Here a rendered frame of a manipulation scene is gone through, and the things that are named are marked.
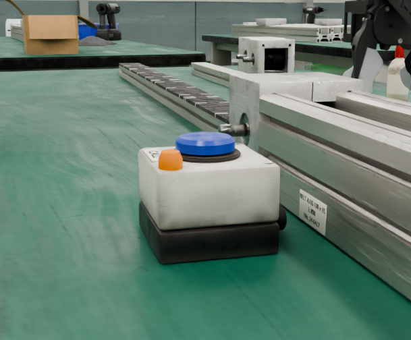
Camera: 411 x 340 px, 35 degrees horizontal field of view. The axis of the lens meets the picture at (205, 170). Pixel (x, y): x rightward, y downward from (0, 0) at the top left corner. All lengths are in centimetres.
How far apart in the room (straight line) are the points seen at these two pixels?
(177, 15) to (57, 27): 936
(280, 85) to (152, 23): 1130
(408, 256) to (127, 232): 20
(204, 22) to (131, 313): 1182
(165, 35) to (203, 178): 1154
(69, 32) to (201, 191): 229
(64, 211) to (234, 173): 18
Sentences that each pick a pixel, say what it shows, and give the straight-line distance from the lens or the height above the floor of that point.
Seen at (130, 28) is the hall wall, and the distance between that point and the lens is 1177.
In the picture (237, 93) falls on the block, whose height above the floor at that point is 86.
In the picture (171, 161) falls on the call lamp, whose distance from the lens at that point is 40.
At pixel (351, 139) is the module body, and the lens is 42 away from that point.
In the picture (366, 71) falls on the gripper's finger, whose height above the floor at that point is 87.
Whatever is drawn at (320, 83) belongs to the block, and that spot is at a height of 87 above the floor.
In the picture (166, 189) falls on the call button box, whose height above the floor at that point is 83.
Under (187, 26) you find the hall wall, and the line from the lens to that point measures 1204.
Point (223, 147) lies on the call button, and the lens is 43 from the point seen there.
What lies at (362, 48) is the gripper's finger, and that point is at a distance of 82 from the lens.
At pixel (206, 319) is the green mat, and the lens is 35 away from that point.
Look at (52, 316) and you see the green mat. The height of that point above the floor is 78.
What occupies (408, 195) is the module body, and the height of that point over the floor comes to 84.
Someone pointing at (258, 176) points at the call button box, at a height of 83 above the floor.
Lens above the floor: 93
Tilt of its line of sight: 13 degrees down
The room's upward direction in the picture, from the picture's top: straight up
